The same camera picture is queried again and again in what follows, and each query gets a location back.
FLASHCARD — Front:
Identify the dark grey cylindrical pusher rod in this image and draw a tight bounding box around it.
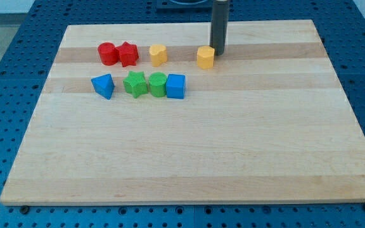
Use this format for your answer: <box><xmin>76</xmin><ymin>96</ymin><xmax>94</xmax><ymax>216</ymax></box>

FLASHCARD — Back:
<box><xmin>209</xmin><ymin>0</ymin><xmax>229</xmax><ymax>56</ymax></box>

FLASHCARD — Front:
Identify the blue cube block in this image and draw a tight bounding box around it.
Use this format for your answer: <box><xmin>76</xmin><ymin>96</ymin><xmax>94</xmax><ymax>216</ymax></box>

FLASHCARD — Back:
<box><xmin>166</xmin><ymin>74</ymin><xmax>186</xmax><ymax>99</ymax></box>

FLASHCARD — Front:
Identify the blue triangle block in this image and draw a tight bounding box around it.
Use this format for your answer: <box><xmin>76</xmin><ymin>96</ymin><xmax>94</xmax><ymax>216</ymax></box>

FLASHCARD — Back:
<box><xmin>91</xmin><ymin>74</ymin><xmax>115</xmax><ymax>99</ymax></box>

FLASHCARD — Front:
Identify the yellow hexagon block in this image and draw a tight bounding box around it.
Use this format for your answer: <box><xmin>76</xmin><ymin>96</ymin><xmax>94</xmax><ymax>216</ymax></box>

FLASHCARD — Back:
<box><xmin>196</xmin><ymin>46</ymin><xmax>215</xmax><ymax>69</ymax></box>

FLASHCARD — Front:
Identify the wooden board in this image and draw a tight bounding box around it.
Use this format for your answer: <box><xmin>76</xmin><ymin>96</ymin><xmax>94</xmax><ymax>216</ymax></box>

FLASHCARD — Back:
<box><xmin>0</xmin><ymin>20</ymin><xmax>365</xmax><ymax>206</ymax></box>

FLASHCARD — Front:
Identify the yellow heart block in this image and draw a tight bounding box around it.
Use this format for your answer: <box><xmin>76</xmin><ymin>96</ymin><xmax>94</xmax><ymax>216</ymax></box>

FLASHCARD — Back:
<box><xmin>149</xmin><ymin>44</ymin><xmax>168</xmax><ymax>67</ymax></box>

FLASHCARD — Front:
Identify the red star block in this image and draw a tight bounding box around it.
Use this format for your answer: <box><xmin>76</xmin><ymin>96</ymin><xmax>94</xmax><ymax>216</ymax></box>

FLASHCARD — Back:
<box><xmin>115</xmin><ymin>42</ymin><xmax>139</xmax><ymax>67</ymax></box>

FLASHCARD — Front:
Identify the green cylinder block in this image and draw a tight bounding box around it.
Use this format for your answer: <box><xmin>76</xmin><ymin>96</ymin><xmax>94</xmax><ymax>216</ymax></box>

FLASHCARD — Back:
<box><xmin>149</xmin><ymin>72</ymin><xmax>167</xmax><ymax>98</ymax></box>

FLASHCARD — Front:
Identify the red cylinder block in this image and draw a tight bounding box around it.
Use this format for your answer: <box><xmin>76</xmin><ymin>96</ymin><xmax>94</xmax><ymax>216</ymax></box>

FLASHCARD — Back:
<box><xmin>98</xmin><ymin>42</ymin><xmax>119</xmax><ymax>66</ymax></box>

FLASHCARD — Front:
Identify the green star block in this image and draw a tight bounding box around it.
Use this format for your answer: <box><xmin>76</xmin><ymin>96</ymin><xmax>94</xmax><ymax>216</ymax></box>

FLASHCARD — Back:
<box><xmin>123</xmin><ymin>71</ymin><xmax>148</xmax><ymax>98</ymax></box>

